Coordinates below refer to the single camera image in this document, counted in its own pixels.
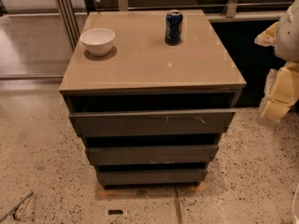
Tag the grey drawer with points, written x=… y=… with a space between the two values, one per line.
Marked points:
x=142 y=123
x=151 y=155
x=152 y=177

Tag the grey top drawer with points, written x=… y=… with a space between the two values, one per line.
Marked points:
x=142 y=123

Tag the metal rod on floor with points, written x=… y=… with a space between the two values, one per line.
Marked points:
x=15 y=206

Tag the white ceramic bowl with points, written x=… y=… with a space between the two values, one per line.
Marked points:
x=98 y=41

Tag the grey drawer cabinet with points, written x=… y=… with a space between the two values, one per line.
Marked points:
x=142 y=73

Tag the blue soda can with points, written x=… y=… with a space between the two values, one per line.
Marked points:
x=173 y=24

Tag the grey middle drawer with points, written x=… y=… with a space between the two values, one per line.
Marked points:
x=151 y=155

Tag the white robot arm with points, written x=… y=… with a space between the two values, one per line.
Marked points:
x=286 y=48

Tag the grey bottom drawer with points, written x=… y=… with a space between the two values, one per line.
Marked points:
x=152 y=177

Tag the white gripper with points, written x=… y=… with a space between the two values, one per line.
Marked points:
x=288 y=34

